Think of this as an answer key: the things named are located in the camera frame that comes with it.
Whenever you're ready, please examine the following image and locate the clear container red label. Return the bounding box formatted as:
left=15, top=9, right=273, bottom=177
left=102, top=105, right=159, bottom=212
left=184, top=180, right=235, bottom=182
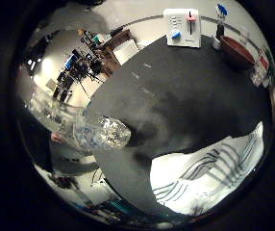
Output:
left=252, top=47, right=272, bottom=89

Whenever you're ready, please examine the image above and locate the white striped cloth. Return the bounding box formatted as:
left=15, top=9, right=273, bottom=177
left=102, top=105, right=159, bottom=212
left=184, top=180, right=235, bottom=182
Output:
left=149, top=120, right=265, bottom=217

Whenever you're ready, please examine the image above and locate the black tripod equipment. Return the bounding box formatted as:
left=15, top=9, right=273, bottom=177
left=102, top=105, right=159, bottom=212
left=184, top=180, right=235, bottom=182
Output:
left=51, top=48, right=104, bottom=101

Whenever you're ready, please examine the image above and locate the brown wooden shelf unit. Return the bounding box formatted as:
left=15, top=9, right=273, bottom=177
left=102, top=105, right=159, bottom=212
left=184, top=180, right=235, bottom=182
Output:
left=79, top=28, right=136, bottom=79

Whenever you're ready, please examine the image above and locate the white toy switch panel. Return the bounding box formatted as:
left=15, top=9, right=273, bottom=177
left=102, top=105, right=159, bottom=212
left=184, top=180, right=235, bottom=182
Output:
left=162, top=8, right=203, bottom=49

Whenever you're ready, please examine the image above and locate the dark brown wooden bowl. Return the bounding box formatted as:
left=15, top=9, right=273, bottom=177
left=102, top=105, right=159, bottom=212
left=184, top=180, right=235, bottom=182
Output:
left=219, top=35, right=256, bottom=70

